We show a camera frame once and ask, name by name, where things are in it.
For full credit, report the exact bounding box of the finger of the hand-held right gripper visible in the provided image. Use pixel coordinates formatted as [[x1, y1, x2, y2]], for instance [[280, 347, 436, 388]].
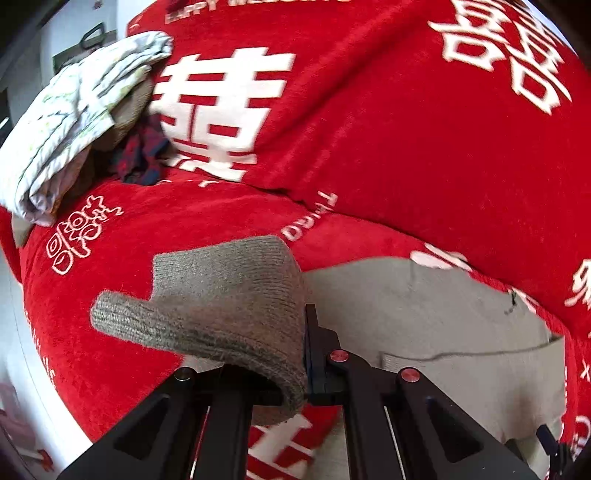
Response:
[[536, 425, 561, 462]]

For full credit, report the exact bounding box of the dark red-blue plaid cloth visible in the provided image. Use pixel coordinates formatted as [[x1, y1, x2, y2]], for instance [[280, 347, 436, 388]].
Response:
[[110, 113, 172, 186]]

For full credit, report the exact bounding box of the white floral patterned cloth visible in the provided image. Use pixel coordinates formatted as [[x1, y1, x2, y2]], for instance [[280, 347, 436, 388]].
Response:
[[0, 31, 174, 227]]

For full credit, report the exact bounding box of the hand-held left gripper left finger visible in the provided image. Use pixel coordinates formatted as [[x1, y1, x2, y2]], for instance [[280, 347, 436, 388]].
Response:
[[58, 364, 283, 480]]

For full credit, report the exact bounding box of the grey knit sweater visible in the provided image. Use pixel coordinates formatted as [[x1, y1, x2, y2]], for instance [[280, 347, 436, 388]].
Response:
[[90, 235, 570, 468]]

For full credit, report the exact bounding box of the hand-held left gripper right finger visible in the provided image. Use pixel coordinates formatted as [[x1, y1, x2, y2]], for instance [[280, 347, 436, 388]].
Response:
[[304, 303, 541, 480]]

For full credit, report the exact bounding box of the red printed blanket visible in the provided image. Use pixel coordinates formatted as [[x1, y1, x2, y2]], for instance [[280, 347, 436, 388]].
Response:
[[0, 0, 591, 480]]

